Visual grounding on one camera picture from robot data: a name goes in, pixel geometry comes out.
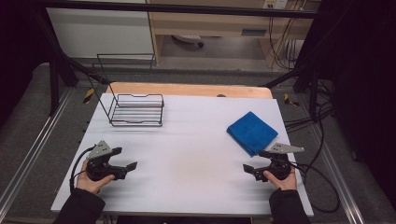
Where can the light wooden board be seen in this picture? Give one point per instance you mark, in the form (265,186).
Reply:
(186,90)

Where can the light wooden desk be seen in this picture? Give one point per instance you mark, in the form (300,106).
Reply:
(202,25)

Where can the yellow black tape strip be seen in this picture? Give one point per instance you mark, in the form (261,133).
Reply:
(88,95)
(290,100)

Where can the white wall socket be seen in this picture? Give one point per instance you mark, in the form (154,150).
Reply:
(275,3)

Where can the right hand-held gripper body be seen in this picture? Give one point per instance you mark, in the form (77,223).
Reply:
(280,165)

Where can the person's left hand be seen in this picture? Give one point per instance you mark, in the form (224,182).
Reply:
(88,186)

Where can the blue cloth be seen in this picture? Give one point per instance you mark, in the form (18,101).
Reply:
(251,133)

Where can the white cabinet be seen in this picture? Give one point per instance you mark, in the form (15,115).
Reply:
(99,31)

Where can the person's right hand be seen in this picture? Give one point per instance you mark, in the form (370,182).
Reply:
(285,184)

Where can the office chair base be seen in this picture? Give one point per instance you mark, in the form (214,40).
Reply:
(188,39)

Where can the black metal frame bar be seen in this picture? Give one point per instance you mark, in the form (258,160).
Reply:
(186,9)

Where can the black metal frame strut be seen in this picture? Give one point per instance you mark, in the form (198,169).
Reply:
(292,74)
(62,62)

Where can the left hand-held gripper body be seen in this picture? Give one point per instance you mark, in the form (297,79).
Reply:
(98,152)

